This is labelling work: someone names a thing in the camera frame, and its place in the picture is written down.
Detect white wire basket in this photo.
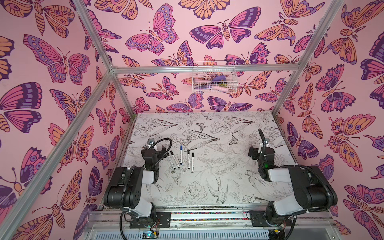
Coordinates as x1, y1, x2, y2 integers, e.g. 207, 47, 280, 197
191, 71, 239, 95

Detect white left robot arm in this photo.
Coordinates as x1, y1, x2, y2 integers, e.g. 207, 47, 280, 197
103, 147, 167, 219

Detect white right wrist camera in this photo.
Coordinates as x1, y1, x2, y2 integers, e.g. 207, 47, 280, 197
258, 143, 264, 154

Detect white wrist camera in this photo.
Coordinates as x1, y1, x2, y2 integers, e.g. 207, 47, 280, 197
258, 143, 264, 154
147, 139, 155, 148

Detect aluminium frame post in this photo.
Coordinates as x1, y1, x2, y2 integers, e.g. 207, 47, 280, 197
73, 0, 135, 119
272, 0, 344, 117

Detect white marker pen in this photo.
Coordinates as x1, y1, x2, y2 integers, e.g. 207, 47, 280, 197
179, 145, 183, 165
191, 153, 195, 173
170, 151, 181, 169
187, 150, 191, 170
167, 153, 176, 170

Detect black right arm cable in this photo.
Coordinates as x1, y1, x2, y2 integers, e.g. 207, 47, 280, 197
257, 128, 335, 211

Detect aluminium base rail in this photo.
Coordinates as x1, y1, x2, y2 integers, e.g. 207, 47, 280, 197
84, 205, 342, 240

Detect aluminium frame right post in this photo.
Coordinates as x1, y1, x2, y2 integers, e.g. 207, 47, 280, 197
272, 0, 344, 117

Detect aluminium frame left beam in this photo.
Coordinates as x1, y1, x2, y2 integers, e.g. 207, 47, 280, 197
1, 71, 113, 240

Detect aluminium frame crossbar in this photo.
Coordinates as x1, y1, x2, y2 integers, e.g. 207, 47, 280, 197
113, 64, 300, 74

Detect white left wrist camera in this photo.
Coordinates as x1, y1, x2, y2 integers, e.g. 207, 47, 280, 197
147, 139, 155, 148

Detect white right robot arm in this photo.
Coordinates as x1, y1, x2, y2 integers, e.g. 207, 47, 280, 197
248, 146, 338, 219

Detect green circuit board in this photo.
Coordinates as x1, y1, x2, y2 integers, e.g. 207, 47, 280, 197
142, 232, 159, 240

